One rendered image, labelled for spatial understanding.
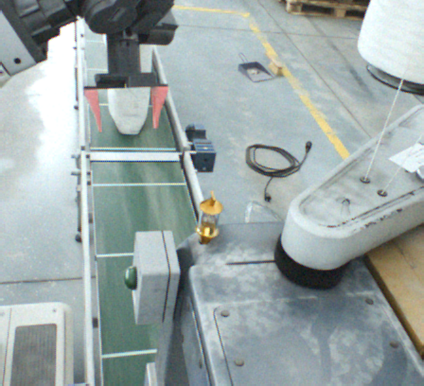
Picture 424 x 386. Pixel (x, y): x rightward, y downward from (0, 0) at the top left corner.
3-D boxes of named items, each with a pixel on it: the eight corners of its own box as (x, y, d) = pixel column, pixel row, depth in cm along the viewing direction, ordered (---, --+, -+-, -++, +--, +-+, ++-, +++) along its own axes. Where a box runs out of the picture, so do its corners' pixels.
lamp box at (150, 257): (131, 281, 74) (135, 230, 69) (164, 279, 75) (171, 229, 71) (135, 326, 68) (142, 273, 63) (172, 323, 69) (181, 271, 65)
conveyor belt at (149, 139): (81, 6, 429) (81, -6, 424) (132, 9, 441) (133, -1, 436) (90, 169, 253) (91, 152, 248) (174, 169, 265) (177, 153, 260)
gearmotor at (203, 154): (174, 140, 289) (178, 115, 282) (203, 140, 294) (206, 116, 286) (184, 173, 266) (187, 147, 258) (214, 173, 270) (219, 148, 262)
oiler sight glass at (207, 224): (195, 222, 69) (199, 201, 68) (214, 222, 70) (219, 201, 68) (199, 236, 67) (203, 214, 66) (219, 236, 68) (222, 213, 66)
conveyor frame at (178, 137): (76, 6, 428) (76, -11, 421) (138, 11, 443) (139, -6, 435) (79, 177, 248) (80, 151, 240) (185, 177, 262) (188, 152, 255)
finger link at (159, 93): (171, 129, 97) (167, 75, 96) (130, 131, 95) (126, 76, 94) (164, 127, 104) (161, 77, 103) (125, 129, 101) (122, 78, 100)
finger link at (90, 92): (131, 131, 95) (127, 76, 94) (87, 133, 93) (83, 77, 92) (126, 129, 101) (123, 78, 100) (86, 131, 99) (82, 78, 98)
